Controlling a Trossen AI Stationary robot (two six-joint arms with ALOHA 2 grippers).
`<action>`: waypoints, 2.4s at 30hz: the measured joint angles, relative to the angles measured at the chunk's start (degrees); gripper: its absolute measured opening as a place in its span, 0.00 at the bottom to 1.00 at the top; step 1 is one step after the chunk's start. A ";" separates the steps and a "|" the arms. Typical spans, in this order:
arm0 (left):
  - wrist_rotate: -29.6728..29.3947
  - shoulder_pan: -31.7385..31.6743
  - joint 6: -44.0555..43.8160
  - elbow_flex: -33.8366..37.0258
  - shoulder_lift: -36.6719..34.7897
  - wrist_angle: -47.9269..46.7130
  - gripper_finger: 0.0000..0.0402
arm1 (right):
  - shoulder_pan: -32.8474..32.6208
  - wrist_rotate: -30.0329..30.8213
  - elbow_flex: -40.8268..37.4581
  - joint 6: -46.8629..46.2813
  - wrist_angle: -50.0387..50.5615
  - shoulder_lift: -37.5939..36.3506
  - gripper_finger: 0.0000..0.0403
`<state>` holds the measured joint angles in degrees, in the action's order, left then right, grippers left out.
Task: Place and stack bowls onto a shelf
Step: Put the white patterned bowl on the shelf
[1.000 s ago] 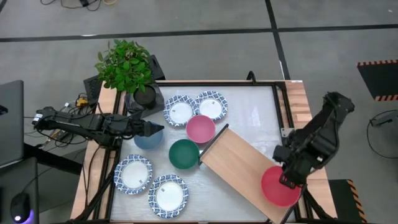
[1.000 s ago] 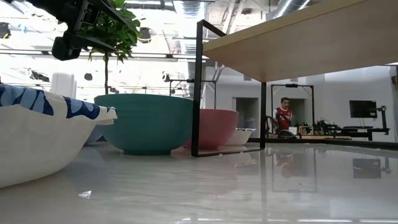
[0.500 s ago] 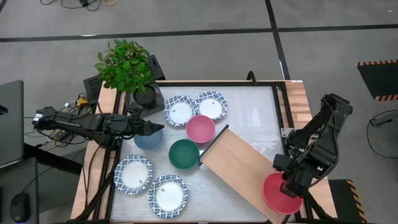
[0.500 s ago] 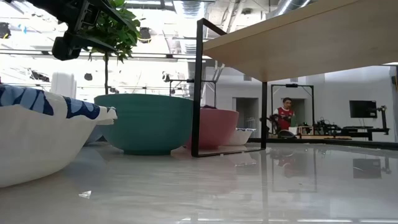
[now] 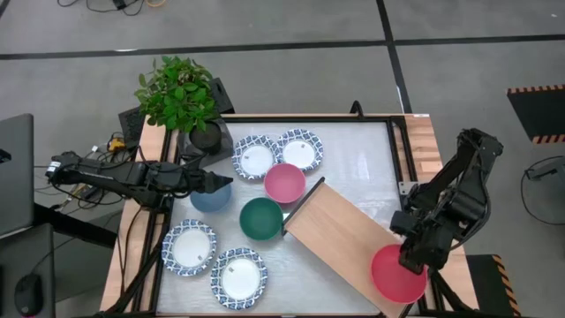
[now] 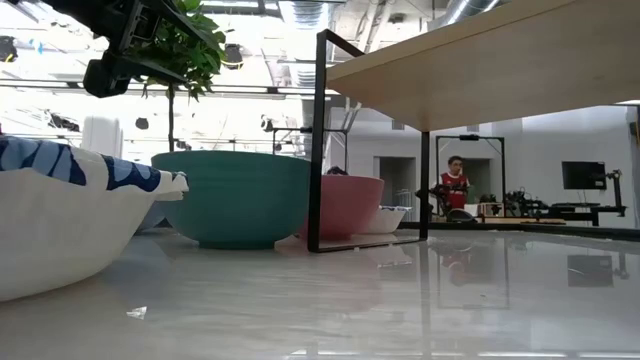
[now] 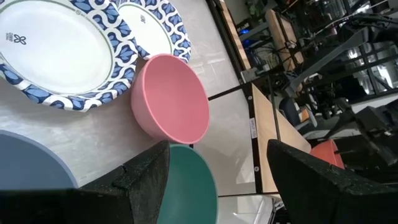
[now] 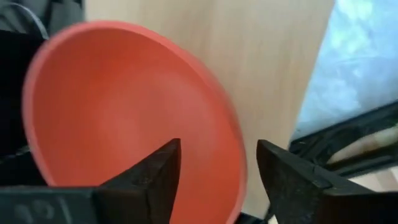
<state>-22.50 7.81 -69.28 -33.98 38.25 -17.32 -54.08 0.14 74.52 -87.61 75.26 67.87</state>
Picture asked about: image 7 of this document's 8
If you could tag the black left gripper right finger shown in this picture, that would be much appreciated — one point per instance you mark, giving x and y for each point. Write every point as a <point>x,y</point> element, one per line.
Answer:
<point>317,193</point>

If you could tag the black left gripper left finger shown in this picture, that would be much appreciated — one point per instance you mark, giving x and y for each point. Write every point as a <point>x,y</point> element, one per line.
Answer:
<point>136,186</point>

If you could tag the green bowl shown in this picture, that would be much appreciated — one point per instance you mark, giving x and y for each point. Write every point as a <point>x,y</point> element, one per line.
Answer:
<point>189,189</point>

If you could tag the pink bowl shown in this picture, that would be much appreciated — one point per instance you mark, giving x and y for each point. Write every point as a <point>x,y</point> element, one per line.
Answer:
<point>174,99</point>

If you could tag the blue bowl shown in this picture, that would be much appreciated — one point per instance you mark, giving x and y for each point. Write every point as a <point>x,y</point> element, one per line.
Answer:
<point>28,165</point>

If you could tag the blue patterned paper plate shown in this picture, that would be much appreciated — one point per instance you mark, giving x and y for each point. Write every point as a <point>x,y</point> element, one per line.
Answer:
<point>59,46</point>
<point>149,28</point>

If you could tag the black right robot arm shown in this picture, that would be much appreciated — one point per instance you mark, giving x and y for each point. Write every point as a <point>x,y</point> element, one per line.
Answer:
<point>373,124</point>

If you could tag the dark blue chair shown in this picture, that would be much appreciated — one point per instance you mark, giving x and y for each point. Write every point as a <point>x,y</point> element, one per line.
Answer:
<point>289,112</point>

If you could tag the grey metal beam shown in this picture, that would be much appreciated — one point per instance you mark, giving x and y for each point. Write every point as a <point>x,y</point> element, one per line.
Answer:
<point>335,51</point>

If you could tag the wooden room table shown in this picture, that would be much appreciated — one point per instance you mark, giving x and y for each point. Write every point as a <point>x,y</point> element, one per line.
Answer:
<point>280,34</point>

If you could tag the wooden table side board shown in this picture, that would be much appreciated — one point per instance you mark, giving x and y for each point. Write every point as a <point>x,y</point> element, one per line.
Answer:
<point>238,43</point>

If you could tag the black metal table frame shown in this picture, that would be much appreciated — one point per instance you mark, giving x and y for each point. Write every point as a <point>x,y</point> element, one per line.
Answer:
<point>228,43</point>

